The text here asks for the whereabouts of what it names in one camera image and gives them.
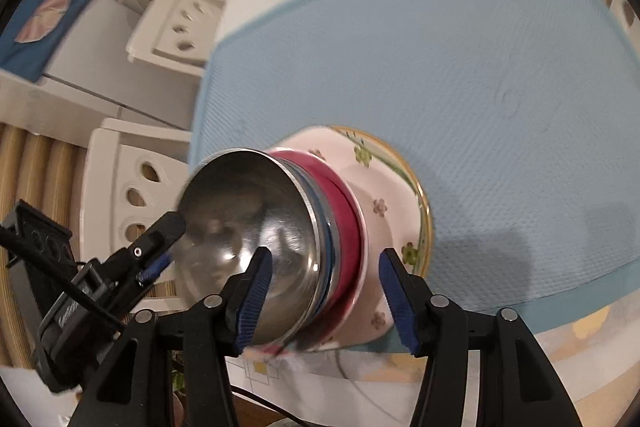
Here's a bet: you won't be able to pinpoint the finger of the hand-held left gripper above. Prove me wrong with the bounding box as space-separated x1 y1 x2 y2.
107 212 187 280
120 252 174 303

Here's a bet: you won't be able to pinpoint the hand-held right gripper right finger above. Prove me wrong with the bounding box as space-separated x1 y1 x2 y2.
378 248 583 427

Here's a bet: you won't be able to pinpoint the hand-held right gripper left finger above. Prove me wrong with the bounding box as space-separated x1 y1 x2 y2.
67 246 275 427

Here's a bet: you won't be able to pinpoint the small white flowered plate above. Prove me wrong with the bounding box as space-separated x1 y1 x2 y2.
320 127 422 343

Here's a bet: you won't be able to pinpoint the blue steel bowl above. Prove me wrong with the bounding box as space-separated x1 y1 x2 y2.
176 148 341 343

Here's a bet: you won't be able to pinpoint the red steel bowl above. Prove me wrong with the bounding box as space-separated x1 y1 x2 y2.
267 149 366 308

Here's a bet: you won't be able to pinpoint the deep white plate green clovers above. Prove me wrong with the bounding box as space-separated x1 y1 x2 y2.
345 129 426 303

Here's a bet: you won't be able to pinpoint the pink patterned bowl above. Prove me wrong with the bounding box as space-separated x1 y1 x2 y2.
250 127 373 358

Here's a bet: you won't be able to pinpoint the white chair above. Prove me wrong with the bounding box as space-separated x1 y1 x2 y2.
126 0 228 70
80 117 193 258

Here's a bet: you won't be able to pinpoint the beige ribbed panel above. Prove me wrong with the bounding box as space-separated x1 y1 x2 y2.
0 123 181 370

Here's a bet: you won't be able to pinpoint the white fridge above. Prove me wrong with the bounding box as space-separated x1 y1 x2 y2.
0 0 201 128

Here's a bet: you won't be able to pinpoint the light blue textured mat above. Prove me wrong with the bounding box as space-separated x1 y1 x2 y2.
189 0 640 353

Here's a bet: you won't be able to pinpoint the blue cloth pink circle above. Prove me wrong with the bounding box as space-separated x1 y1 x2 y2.
0 0 101 84

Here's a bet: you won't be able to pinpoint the black cable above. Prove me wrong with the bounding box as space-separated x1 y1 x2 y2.
227 384 306 425
0 227 126 330

